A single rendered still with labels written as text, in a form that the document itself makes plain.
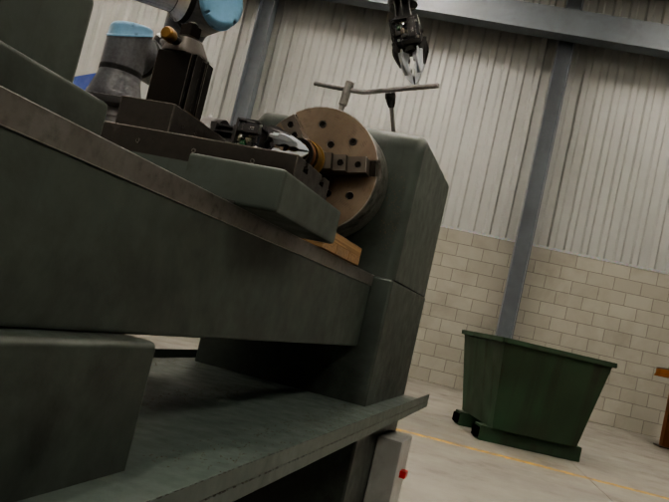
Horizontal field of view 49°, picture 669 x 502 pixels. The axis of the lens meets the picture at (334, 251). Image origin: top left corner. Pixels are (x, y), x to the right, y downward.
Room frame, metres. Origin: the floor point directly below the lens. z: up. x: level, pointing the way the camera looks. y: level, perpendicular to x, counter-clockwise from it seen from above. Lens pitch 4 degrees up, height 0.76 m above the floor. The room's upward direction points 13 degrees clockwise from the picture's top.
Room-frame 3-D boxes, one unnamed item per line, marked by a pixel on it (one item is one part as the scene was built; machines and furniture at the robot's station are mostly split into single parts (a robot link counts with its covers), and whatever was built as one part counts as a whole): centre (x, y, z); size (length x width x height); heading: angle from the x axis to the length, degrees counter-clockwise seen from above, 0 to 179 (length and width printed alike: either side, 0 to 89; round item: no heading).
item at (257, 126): (1.61, 0.26, 1.08); 0.12 x 0.09 x 0.08; 73
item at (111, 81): (1.99, 0.68, 1.21); 0.15 x 0.15 x 0.10
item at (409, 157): (2.23, -0.01, 1.06); 0.59 x 0.48 x 0.39; 164
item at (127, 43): (2.00, 0.68, 1.33); 0.13 x 0.12 x 0.14; 154
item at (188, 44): (1.25, 0.33, 1.14); 0.08 x 0.08 x 0.03
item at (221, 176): (1.19, 0.30, 0.90); 0.53 x 0.30 x 0.06; 74
